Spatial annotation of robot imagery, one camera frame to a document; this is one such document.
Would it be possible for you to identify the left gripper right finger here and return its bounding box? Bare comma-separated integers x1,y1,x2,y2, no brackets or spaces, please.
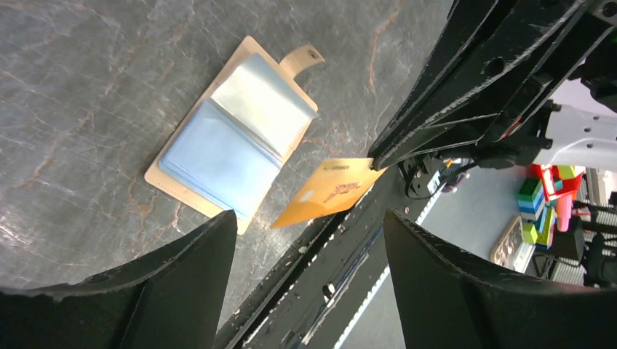
383,210,616,348

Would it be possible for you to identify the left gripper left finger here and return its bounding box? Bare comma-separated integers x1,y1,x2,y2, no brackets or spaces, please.
1,210,237,348

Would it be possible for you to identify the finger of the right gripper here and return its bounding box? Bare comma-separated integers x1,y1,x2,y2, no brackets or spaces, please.
368,1,516,159
373,1,586,170

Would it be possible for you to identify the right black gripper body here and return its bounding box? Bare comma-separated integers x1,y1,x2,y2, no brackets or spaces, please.
474,1,616,170

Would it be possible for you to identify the beige leather card holder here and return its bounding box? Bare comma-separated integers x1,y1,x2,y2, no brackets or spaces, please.
144,36,325,234

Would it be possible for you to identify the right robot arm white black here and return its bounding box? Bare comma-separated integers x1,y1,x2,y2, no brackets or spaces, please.
368,1,616,170

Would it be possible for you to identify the colourful toy blocks pile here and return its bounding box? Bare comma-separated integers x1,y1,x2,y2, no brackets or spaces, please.
489,164,617,285

